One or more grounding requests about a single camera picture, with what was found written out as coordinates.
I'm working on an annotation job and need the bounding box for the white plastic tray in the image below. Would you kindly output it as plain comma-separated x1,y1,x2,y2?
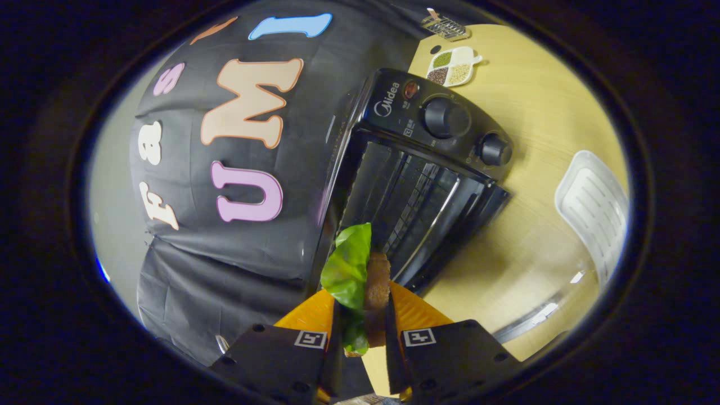
554,150,629,287

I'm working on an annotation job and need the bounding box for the white divided seed dish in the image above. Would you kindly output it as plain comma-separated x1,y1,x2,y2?
426,46,483,88

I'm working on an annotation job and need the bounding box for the black backdrop cloth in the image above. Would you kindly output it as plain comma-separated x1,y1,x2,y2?
129,0,428,366

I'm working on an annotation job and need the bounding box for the black toaster oven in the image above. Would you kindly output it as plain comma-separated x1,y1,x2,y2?
307,67,600,345

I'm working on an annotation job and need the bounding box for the metal wire basket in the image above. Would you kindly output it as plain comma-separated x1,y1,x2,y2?
421,8,470,42

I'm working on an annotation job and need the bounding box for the lettuce sandwich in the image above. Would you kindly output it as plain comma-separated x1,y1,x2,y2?
319,223,393,358

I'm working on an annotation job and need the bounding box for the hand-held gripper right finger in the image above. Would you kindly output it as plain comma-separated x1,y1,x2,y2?
384,281,521,401

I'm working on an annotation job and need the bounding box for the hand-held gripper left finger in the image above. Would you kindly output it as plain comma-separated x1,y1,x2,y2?
211,288,345,404

